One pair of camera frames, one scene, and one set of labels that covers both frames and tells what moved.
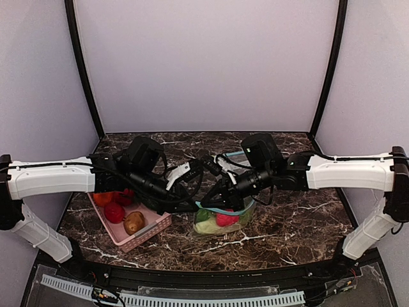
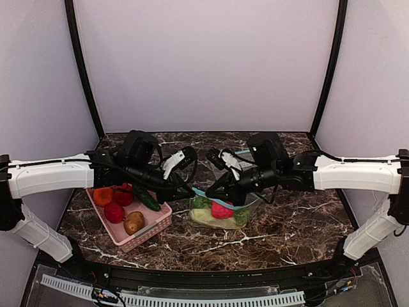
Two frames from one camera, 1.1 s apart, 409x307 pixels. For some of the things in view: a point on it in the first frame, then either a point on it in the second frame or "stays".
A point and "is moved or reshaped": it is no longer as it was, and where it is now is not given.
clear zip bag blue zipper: x=209 y=221 is moved or reshaped
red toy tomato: x=223 y=220 is moved or reshaped
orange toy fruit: x=103 y=199 stays
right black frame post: x=340 y=35 stays
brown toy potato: x=133 y=221 stays
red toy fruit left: x=123 y=197 stays
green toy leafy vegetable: x=202 y=214 is moved or reshaped
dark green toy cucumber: x=151 y=200 stays
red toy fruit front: x=114 y=213 stays
